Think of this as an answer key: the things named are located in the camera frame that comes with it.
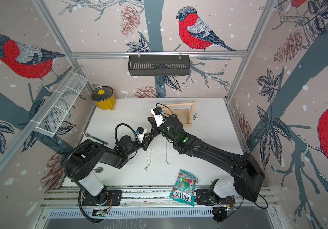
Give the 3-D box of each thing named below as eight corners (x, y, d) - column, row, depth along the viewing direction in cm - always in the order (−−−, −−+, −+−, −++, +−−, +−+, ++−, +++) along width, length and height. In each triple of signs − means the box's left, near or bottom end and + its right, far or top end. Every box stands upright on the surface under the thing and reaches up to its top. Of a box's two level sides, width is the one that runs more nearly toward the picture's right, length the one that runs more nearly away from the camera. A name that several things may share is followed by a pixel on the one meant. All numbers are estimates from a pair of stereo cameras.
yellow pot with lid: (92, 112, 115) (84, 100, 104) (99, 98, 126) (92, 85, 115) (114, 112, 115) (108, 100, 104) (119, 98, 126) (114, 85, 115)
